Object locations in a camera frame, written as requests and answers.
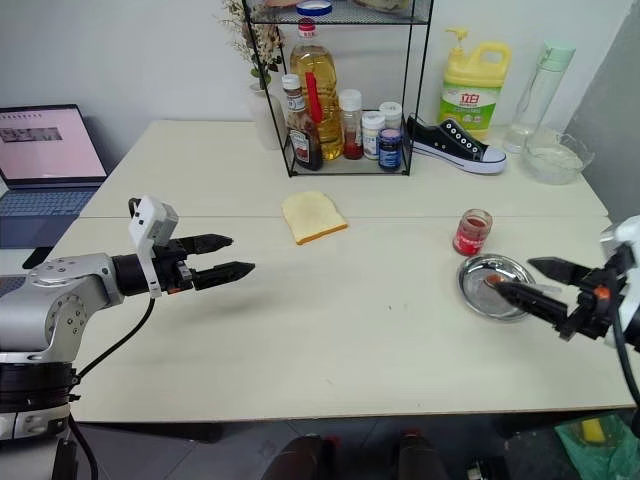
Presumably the blue and white lid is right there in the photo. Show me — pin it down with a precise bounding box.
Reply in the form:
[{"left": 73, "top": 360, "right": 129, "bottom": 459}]
[{"left": 295, "top": 0, "right": 334, "bottom": 18}]

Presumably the open grey laptop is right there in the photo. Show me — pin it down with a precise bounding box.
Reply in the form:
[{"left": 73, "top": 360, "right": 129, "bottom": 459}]
[{"left": 0, "top": 103, "right": 111, "bottom": 249}]

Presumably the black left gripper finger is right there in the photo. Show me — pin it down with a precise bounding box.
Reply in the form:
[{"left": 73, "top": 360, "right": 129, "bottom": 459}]
[
  {"left": 182, "top": 232, "right": 235, "bottom": 258},
  {"left": 192, "top": 260, "right": 257, "bottom": 292}
]

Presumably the pale bowl on shelf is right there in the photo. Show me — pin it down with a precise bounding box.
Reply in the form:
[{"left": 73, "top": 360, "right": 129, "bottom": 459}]
[{"left": 351, "top": 0, "right": 415, "bottom": 14}]

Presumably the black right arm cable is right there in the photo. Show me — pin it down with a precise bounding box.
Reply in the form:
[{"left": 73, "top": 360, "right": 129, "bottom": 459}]
[{"left": 611, "top": 299, "right": 640, "bottom": 407}]

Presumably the red spice bottle white cap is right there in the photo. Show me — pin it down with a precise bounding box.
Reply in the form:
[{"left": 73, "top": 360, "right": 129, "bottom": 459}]
[{"left": 338, "top": 88, "right": 365, "bottom": 161}]

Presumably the red jam jar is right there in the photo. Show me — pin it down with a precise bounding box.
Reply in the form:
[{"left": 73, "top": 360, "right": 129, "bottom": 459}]
[{"left": 452, "top": 208, "right": 494, "bottom": 258}]

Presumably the black wire shelf rack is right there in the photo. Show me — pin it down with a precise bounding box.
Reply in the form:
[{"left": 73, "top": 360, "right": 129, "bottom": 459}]
[{"left": 241, "top": 0, "right": 435, "bottom": 179}]

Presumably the clear glass bowl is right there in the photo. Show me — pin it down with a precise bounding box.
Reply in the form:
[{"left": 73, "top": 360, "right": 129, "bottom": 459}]
[{"left": 521, "top": 126, "right": 597, "bottom": 186}]

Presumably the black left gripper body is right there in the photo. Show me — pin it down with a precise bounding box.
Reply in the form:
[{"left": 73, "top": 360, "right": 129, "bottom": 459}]
[{"left": 149, "top": 236, "right": 199, "bottom": 297}]

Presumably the round steel plate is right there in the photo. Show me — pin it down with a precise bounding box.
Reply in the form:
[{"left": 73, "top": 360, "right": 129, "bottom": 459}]
[{"left": 455, "top": 253, "right": 539, "bottom": 322}]

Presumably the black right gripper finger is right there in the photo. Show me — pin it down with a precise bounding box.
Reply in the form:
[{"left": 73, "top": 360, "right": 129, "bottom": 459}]
[
  {"left": 527, "top": 256, "right": 596, "bottom": 289},
  {"left": 492, "top": 280, "right": 572, "bottom": 331}
]

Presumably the white bread slice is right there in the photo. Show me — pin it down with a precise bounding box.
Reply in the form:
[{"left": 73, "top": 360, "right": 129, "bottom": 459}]
[{"left": 280, "top": 190, "right": 350, "bottom": 247}]

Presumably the dried flower bunch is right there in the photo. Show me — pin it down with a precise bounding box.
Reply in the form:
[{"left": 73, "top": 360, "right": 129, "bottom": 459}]
[{"left": 219, "top": 0, "right": 287, "bottom": 92}]

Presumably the yellow cooking oil bottle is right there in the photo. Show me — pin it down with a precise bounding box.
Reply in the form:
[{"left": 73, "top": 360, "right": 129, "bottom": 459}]
[{"left": 289, "top": 17, "right": 347, "bottom": 162}]

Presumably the blue jar pink lid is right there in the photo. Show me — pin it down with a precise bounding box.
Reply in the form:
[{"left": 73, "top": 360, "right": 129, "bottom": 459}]
[{"left": 376, "top": 127, "right": 405, "bottom": 173}]

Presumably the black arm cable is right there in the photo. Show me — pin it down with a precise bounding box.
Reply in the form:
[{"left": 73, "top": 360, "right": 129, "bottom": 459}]
[
  {"left": 67, "top": 294, "right": 156, "bottom": 480},
  {"left": 611, "top": 299, "right": 640, "bottom": 407}
]

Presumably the clear bottle green cap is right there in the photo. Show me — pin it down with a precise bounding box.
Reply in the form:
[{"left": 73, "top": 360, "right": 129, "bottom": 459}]
[{"left": 501, "top": 39, "right": 577, "bottom": 154}]

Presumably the black and white sneaker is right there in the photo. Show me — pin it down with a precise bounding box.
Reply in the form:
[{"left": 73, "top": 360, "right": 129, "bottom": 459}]
[{"left": 405, "top": 113, "right": 508, "bottom": 176}]

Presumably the yellow detergent pump bottle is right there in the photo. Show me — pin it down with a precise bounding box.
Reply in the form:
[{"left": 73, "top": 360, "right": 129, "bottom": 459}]
[{"left": 438, "top": 27, "right": 513, "bottom": 143}]

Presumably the yellow sponge block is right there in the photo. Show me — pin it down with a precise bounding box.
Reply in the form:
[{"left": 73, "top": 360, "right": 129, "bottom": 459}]
[{"left": 579, "top": 418, "right": 607, "bottom": 442}]

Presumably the white ceramic vase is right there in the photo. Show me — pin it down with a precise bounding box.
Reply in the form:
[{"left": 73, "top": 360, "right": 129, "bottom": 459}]
[{"left": 247, "top": 82, "right": 287, "bottom": 152}]

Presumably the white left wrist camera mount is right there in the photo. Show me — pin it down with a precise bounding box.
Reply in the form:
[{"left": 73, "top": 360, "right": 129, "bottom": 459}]
[{"left": 127, "top": 195, "right": 180, "bottom": 299}]

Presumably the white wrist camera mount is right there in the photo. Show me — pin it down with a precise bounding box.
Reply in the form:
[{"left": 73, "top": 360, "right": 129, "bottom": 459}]
[
  {"left": 598, "top": 215, "right": 640, "bottom": 351},
  {"left": 127, "top": 195, "right": 180, "bottom": 299}
]

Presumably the small white-capped jar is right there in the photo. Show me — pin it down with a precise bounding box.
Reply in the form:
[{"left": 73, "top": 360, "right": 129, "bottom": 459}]
[{"left": 377, "top": 100, "right": 404, "bottom": 131}]

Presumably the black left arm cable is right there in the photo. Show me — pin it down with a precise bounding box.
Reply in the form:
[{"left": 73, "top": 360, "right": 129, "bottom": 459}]
[{"left": 67, "top": 294, "right": 156, "bottom": 480}]

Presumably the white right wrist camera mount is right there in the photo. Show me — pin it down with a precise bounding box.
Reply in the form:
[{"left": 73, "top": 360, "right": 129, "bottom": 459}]
[{"left": 598, "top": 215, "right": 640, "bottom": 351}]

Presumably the white seasoning jar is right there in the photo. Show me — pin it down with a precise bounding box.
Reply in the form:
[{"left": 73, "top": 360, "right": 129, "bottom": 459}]
[{"left": 360, "top": 110, "right": 387, "bottom": 161}]

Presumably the green plastic bag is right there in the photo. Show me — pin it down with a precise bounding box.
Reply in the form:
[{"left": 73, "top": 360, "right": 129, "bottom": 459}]
[{"left": 553, "top": 411, "right": 640, "bottom": 480}]

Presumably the brown ketchup bottle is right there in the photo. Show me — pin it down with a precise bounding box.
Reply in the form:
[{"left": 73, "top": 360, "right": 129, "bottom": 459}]
[{"left": 280, "top": 73, "right": 324, "bottom": 173}]

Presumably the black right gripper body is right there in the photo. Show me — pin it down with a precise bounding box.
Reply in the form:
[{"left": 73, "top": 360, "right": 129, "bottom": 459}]
[{"left": 555, "top": 248, "right": 630, "bottom": 343}]

